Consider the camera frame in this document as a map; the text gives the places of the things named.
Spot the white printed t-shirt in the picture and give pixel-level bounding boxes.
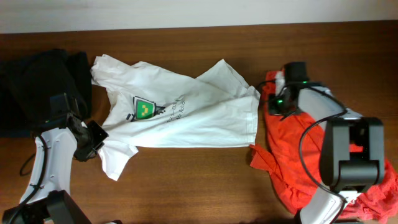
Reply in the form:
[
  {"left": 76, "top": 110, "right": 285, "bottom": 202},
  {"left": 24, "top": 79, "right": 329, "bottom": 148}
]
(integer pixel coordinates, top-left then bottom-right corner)
[{"left": 91, "top": 55, "right": 260, "bottom": 180}]

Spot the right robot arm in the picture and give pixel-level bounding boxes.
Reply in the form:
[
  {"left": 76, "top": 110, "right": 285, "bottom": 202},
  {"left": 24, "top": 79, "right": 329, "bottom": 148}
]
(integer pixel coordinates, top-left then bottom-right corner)
[{"left": 267, "top": 62, "right": 385, "bottom": 224}]

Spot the red mesh shirt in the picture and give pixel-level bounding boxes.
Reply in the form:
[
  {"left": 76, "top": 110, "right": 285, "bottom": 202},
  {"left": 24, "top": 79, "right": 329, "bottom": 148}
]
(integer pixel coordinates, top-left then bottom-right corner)
[{"left": 251, "top": 70, "right": 397, "bottom": 223}]

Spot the folded black clothes pile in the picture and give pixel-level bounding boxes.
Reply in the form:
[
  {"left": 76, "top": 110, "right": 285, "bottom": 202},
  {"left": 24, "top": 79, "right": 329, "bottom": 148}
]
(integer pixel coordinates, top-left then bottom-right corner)
[{"left": 1, "top": 49, "right": 92, "bottom": 138}]

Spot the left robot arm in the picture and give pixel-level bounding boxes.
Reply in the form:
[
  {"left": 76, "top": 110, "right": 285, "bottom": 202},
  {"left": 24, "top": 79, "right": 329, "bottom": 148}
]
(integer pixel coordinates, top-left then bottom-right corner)
[{"left": 2, "top": 93, "right": 108, "bottom": 223}]

